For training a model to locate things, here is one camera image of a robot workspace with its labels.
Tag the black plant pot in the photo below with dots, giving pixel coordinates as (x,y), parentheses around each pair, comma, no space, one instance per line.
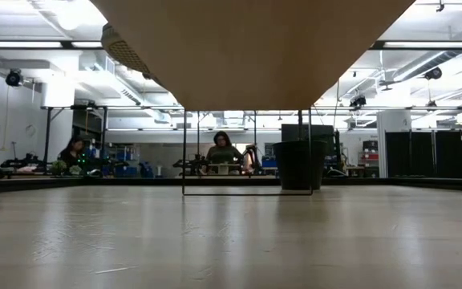
(295,168)

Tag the person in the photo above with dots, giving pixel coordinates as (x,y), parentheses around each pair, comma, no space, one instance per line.
(224,154)
(72,154)

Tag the black metal rack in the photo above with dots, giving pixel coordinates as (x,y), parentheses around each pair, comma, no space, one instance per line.
(47,136)

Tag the black partition panels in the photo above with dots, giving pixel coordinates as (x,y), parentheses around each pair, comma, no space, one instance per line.
(423,154)

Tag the dark grey board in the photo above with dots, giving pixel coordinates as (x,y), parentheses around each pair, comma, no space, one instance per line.
(315,132)

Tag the shelf with red bins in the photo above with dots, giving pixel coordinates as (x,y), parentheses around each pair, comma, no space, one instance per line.
(370,156)

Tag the black background robot arm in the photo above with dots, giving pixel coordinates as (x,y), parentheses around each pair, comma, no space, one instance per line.
(253,158)
(193,164)

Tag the wooden shelf with black frame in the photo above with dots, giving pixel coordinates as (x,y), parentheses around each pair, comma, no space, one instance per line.
(255,52)

